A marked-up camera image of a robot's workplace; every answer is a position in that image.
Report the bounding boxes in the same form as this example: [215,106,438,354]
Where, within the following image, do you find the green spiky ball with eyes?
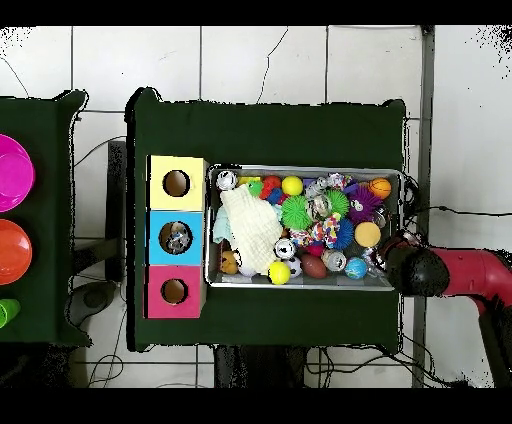
[279,195,315,233]

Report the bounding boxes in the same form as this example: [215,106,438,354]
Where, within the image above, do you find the small globe ball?
[344,256,369,281]

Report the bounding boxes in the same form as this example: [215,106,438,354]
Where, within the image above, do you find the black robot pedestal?
[214,343,369,389]

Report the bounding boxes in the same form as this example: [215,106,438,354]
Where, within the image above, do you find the clear mesh bin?
[206,163,405,291]

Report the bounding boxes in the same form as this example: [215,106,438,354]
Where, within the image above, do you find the orange plate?
[0,219,34,287]

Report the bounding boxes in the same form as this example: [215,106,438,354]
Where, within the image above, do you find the purple spiky ball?
[347,184,385,226]

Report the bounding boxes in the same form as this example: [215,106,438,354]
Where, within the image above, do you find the cream knitted cloth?
[219,185,285,272]

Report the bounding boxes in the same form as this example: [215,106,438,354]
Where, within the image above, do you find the yellow ball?
[267,260,293,287]
[280,175,305,198]

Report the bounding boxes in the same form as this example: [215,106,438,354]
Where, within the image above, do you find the wooden box with three holes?
[143,154,211,320]

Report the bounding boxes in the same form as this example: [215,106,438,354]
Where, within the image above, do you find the black cable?
[403,171,512,219]

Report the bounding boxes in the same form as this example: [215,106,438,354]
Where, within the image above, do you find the brown toy football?
[300,254,330,280]

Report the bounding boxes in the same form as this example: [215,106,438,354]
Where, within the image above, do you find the plain green spiky ball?
[325,187,352,220]

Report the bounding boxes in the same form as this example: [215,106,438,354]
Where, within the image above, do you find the wooden toy burger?
[354,221,383,249]

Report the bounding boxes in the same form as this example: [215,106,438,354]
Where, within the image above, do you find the red silver soda can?
[216,168,240,192]

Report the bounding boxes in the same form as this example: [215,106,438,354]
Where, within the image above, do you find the pink plate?
[0,134,37,214]

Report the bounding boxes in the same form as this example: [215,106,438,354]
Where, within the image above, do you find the green cup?
[0,298,21,329]

